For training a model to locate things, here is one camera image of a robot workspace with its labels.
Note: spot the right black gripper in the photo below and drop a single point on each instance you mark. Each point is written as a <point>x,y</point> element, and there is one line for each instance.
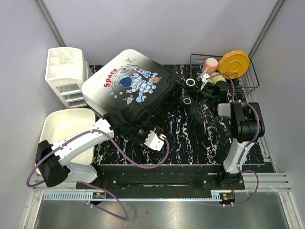
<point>198,93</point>

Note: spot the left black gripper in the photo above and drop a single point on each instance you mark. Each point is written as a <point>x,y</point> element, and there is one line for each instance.
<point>148,127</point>

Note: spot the black white space suitcase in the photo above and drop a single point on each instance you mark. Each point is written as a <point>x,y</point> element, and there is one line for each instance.
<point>132,80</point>

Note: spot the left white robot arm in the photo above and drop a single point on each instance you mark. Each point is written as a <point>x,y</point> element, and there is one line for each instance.
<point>55,161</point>

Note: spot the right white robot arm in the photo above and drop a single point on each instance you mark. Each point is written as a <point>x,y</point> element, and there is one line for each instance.
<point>247,124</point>

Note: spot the green ceramic mug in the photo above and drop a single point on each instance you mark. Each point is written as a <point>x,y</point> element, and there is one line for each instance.
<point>216,77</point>

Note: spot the pink plastic cup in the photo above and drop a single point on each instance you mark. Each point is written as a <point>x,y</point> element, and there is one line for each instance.
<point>210,66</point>

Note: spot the yellow round plate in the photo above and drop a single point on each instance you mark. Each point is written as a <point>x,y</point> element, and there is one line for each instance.
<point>234,63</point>

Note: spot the white plastic basin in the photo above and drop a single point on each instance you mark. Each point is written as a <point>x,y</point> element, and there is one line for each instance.
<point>65,123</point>

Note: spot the white drawer organizer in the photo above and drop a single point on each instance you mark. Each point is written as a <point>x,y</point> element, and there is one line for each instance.
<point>66,72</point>

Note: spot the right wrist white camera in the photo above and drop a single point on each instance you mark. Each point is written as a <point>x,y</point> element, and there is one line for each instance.
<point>203,78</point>

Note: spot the wrist white camera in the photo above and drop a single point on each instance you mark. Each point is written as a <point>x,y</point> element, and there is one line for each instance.
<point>154,141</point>
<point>203,78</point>

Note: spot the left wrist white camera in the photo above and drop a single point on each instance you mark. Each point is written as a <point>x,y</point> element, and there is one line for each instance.
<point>154,141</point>

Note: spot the black wire dish rack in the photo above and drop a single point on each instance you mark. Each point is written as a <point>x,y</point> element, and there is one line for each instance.
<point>245,84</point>

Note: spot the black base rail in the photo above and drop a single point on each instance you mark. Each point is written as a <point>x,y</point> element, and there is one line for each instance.
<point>206,177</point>

